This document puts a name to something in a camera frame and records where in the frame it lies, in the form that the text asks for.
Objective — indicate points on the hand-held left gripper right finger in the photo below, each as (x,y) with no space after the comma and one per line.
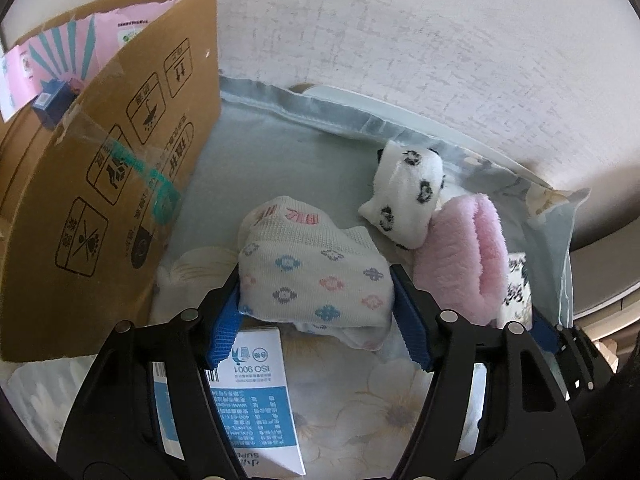
(413,322)

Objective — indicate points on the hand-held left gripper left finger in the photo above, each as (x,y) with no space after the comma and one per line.
(224,327)

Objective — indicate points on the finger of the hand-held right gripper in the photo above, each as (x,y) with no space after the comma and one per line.
(544,334)

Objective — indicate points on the white sock with flower pattern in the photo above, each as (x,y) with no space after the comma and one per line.
(310,270)

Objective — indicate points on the black and white patterned cloth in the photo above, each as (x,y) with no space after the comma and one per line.
(517,282)

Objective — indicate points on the pink fuzzy sock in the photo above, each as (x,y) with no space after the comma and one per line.
(457,260)

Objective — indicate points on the white and blue carton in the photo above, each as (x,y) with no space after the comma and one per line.
(260,400)

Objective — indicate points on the floral bed sheet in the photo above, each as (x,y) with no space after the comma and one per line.
(360,400)

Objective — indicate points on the white fuzzy sock black spots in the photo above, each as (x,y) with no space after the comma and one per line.
(406,195)

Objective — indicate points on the grey-blue blanket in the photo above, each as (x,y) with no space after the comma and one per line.
(280,160)

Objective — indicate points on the brown cardboard box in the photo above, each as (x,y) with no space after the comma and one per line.
(100,170)

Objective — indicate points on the small blue box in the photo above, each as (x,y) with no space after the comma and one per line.
(52,100)

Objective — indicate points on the pink striped paper packet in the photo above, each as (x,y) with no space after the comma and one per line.
(60,45)

